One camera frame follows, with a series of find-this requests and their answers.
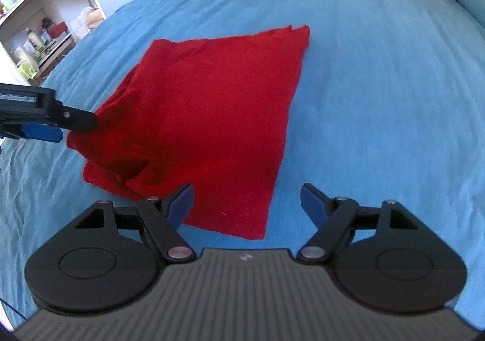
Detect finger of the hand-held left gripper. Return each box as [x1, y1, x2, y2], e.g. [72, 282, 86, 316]
[53, 100, 100, 134]
[21, 124, 64, 143]

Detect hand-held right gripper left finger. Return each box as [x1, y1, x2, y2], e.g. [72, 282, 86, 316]
[75, 182, 196, 262]

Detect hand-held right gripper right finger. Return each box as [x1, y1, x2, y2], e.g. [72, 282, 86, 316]
[296, 182, 420, 262]

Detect red long-sleeved sweater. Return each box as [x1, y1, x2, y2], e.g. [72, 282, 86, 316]
[65, 25, 311, 241]

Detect green plastic packet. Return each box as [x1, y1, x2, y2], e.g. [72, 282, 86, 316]
[18, 60, 39, 80]

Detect white open shelf unit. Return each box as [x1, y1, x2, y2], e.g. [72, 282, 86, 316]
[0, 0, 107, 89]

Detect white plastic bag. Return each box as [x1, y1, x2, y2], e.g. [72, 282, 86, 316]
[71, 8, 93, 44]

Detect beige cloth bag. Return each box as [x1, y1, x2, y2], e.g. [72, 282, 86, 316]
[85, 8, 105, 29]

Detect bed with blue sheet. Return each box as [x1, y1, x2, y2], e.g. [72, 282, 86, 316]
[0, 0, 485, 328]

